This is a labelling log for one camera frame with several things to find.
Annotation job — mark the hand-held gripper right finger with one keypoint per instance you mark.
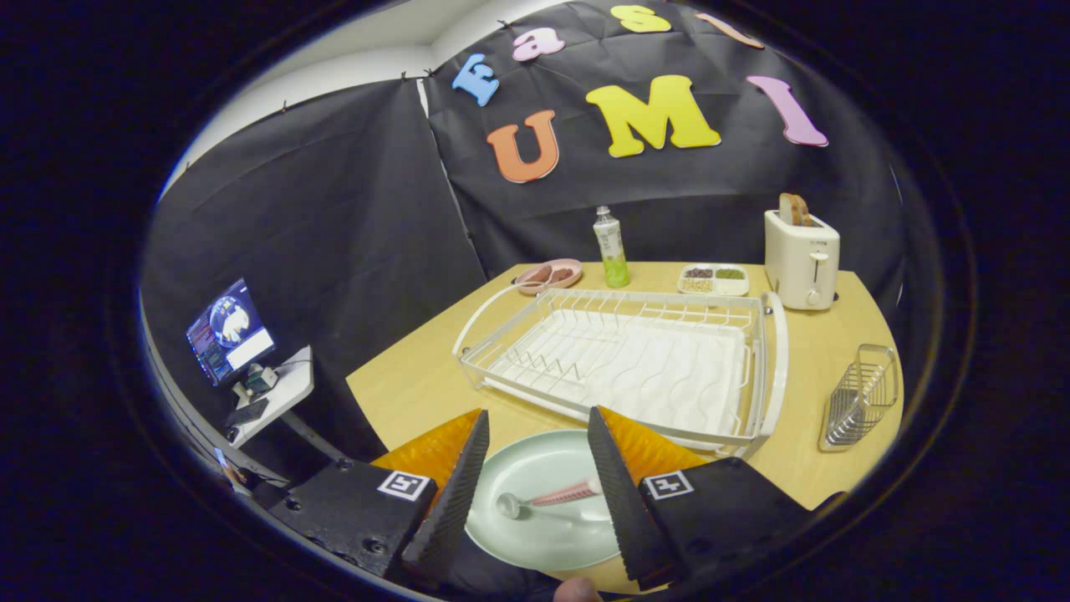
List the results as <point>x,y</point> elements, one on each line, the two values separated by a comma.
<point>627,510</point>

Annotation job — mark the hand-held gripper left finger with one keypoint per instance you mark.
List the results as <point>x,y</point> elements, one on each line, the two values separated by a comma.
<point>447,510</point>

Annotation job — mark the pale green plate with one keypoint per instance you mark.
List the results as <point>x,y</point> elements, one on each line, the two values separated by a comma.
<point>543,460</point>

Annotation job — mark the white dish rack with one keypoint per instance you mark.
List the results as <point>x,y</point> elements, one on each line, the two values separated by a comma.
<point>652,376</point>

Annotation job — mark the pink plate with food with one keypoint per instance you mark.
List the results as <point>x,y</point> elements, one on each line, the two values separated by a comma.
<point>547,276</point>

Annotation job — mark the small white side table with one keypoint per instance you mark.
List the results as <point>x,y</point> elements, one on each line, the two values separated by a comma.
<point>292,389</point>

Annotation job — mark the black keyboard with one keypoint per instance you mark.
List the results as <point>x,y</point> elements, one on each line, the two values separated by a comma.
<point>248,412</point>

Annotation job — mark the small desktop device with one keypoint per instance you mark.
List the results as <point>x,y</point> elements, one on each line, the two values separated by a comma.
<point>261,379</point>

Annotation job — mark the white divided snack tray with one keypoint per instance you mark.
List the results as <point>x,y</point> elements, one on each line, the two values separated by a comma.
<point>713,280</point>

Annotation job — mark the green drink bottle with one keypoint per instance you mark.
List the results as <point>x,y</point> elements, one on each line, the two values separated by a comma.
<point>613,251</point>

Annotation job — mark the computer monitor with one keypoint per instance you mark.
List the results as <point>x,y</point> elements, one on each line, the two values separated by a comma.
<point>230,330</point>

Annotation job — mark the cream toaster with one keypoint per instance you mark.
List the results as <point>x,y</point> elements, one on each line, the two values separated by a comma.
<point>798,263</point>

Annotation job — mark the brown bread slice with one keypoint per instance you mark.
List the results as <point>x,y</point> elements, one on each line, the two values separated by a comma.
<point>794,211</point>

